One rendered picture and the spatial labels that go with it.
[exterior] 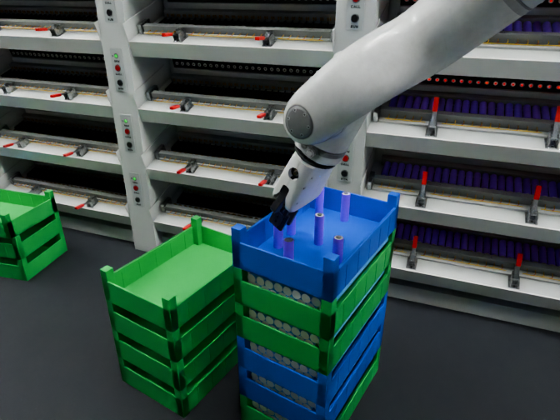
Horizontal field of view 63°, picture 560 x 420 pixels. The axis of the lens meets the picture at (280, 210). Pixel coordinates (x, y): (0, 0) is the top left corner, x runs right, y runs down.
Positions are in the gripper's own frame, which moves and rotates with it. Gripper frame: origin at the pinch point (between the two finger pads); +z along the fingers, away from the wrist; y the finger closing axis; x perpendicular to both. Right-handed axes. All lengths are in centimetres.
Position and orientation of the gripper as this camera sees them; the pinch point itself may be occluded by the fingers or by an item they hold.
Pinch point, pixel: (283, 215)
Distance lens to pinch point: 84.7
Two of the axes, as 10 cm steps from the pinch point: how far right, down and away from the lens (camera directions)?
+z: -3.5, 6.9, 6.4
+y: 6.0, -3.6, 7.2
